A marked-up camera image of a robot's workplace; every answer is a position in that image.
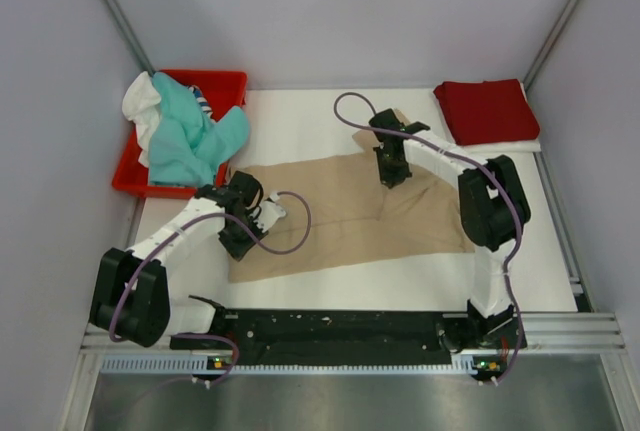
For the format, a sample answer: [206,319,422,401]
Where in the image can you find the beige t-shirt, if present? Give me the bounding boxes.
[228,131,473,283]

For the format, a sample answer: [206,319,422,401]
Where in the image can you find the teal t-shirt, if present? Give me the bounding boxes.
[148,72,250,188]

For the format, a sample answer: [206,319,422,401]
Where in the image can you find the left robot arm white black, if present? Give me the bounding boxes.
[89,172,268,348]

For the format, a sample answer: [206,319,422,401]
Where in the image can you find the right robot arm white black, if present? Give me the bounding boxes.
[368,109,531,352]

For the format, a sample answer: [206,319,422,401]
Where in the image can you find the folded red t-shirt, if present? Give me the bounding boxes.
[432,78,541,144]

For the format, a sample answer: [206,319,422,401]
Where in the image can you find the folded white t-shirt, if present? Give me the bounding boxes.
[450,79,543,155]

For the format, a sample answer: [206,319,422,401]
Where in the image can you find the red white blue striped shirt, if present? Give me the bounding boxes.
[189,85,215,125]

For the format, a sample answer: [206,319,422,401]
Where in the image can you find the red plastic bin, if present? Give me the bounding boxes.
[112,69,248,199]

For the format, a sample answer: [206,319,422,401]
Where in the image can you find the white t-shirt in bin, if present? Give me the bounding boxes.
[121,71,161,168]

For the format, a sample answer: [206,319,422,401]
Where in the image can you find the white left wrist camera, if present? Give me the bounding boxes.
[252,192,287,233]

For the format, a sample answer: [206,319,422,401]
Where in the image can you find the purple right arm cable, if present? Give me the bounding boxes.
[333,92,526,388]

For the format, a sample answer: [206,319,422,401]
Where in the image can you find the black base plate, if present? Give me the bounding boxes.
[169,307,506,365]

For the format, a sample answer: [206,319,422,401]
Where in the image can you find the light blue cable duct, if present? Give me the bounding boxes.
[99,350,496,376]

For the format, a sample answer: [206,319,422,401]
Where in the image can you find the aluminium front rail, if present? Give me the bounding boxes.
[80,313,626,354]

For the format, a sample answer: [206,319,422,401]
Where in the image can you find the right aluminium side rail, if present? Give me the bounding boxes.
[534,152,597,313]

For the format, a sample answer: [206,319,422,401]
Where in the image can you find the right aluminium corner post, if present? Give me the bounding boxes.
[522,0,584,93]

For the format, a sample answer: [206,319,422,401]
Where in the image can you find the aluminium corner post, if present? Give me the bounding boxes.
[522,0,584,93]
[101,0,155,73]

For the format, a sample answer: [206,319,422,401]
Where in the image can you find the left aluminium corner post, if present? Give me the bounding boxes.
[101,0,155,73]

